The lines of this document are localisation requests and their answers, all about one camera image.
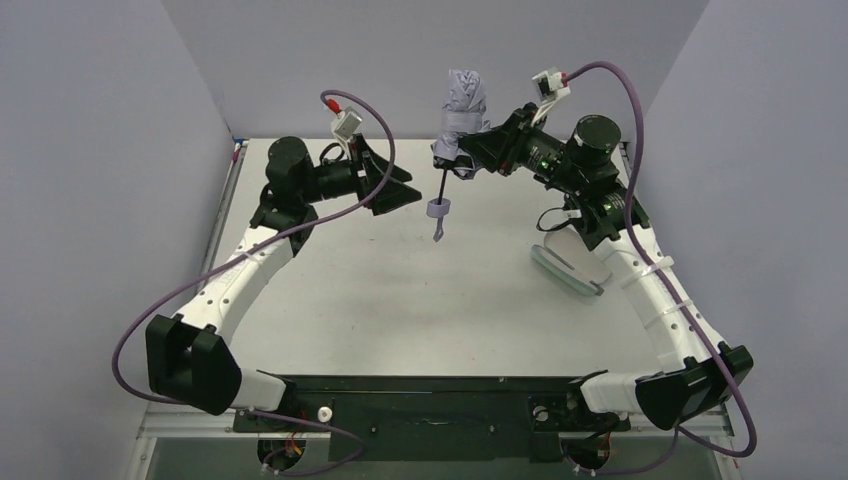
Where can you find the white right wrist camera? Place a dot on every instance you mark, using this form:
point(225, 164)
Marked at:
point(552, 87)

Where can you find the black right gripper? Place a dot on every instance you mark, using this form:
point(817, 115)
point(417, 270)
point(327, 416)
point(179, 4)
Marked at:
point(498, 141)

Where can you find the lavender folding umbrella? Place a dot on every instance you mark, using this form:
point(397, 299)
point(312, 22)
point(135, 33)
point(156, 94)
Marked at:
point(462, 114)

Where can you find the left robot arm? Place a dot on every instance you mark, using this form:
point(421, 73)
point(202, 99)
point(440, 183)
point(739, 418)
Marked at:
point(188, 354)

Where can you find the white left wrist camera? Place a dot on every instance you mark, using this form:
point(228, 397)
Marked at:
point(346, 122)

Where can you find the mint green umbrella case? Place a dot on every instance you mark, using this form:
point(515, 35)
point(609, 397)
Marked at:
point(563, 254)

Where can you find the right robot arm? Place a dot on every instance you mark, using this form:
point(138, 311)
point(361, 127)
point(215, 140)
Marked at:
point(694, 359)

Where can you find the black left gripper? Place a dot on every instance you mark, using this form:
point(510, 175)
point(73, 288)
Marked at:
point(363, 171)

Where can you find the aluminium frame rail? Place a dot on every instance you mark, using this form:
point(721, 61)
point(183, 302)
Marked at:
point(184, 422)

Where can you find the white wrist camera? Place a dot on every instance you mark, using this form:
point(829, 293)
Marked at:
point(346, 122)
point(552, 87)

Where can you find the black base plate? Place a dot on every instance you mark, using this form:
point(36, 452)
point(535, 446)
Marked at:
point(437, 418)

